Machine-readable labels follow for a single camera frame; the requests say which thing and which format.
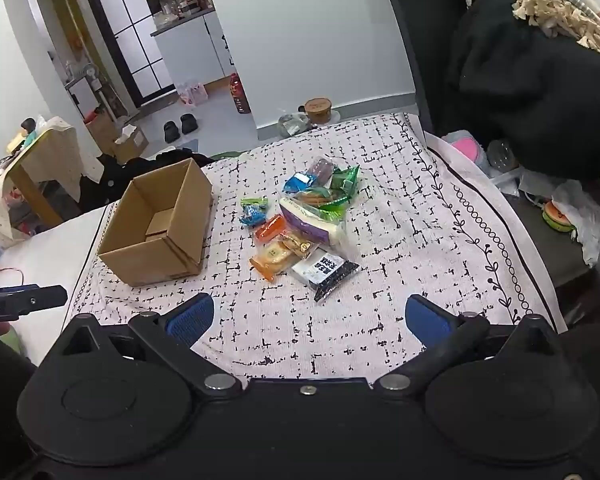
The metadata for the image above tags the wooden table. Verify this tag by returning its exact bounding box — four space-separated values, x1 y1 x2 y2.
7 167 63 228

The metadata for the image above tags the black white snack packet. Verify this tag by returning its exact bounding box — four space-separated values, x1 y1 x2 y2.
291 249 361 305

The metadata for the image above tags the black white printed blanket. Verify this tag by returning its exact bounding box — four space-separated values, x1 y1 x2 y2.
72 112 568 386

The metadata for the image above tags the grey plastic bag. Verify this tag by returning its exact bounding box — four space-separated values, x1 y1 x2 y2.
278 112 311 137

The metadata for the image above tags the row of kitchen bottles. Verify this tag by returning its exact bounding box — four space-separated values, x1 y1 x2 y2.
152 0 215 23

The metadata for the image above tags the small blue snack packet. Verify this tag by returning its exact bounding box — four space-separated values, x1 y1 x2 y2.
240 207 267 229

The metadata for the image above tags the large blue snack packet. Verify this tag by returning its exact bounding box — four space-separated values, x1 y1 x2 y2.
282 172 317 195

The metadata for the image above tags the gold candy packet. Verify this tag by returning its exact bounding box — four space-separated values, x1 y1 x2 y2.
280 232 313 256

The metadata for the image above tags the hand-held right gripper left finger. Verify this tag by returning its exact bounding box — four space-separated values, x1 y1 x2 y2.
50 292 244 405

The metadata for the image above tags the white standing fan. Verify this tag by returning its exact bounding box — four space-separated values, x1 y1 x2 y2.
77 62 111 111

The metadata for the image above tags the white bread packet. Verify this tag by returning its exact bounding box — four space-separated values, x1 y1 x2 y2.
279 196 348 248

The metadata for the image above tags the dark green snack packet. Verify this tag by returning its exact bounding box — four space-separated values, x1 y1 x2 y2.
330 165 362 196

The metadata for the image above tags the black clothes pile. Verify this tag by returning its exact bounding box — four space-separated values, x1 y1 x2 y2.
77 154 131 213

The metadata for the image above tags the beige fringed cloth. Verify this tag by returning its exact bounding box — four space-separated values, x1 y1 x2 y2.
511 0 600 61

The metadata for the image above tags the white plastic bag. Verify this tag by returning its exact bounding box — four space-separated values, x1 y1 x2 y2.
550 180 600 267

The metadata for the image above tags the orange snack packet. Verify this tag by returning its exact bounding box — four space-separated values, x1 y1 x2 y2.
249 240 296 281

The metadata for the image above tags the clear plastic container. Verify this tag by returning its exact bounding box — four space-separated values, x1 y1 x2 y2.
486 139 520 173

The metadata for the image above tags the black coat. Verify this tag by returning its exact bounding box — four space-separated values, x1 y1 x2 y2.
450 0 600 181

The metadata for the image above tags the brown lidded bowl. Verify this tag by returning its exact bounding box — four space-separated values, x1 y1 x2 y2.
304 98 333 124

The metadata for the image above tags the white kitchen cabinet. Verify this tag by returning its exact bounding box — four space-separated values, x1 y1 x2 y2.
150 7 231 91

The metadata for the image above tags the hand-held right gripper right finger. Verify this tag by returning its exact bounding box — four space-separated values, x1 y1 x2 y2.
372 294 565 400

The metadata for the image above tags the red oil bottle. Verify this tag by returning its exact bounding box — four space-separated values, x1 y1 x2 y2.
227 73 252 116

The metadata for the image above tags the brown cardboard box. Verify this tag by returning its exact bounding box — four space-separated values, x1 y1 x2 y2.
96 157 214 288

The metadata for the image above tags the pink plastic bag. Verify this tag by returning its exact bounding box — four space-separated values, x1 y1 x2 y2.
176 80 208 107

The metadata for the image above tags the clear purple snack packet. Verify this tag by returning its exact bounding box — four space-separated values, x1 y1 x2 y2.
310 156 337 181

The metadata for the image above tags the floor cardboard box with tissue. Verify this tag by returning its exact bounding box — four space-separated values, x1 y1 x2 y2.
111 122 150 163

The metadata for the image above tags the burger toy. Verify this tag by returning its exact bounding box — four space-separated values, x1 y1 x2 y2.
542 200 577 233

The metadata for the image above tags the clear cookie packet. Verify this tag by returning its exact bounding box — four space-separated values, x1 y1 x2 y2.
292 186 351 212

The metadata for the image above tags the red gold snack packet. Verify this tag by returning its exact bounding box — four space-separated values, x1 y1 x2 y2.
252 214 287 245

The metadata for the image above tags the black framed glass door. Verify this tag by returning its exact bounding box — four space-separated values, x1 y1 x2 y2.
77 0 176 108

